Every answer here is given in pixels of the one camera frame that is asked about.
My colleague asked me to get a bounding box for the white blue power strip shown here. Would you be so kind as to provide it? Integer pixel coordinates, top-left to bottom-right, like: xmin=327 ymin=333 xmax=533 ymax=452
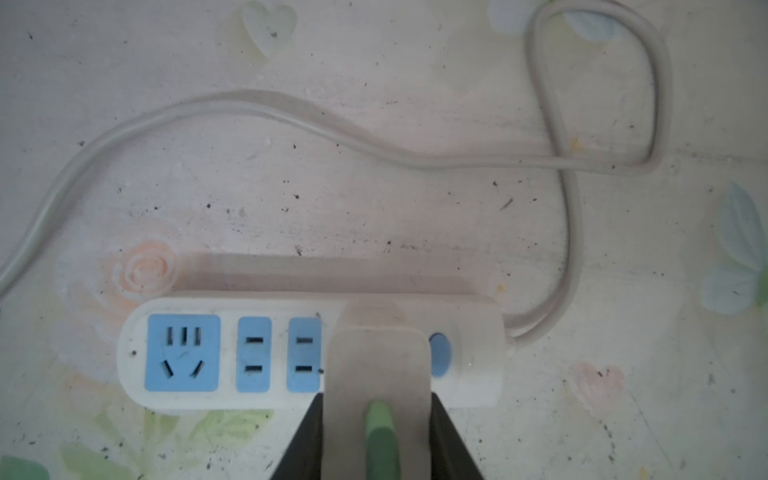
xmin=1 ymin=1 xmax=672 ymax=411

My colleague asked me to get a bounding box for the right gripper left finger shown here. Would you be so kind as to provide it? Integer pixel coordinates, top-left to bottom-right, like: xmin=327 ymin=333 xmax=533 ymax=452
xmin=271 ymin=393 xmax=324 ymax=480

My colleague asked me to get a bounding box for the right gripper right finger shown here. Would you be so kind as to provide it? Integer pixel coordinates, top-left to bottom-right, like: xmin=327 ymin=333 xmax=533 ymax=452
xmin=429 ymin=393 xmax=483 ymax=480

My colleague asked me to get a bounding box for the green charging cable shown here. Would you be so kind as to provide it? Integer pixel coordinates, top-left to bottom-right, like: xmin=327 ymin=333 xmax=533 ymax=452
xmin=364 ymin=400 xmax=402 ymax=480

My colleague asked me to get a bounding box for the white usb charger adapter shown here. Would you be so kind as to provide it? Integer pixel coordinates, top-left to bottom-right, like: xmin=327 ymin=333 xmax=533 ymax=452
xmin=321 ymin=301 xmax=432 ymax=479

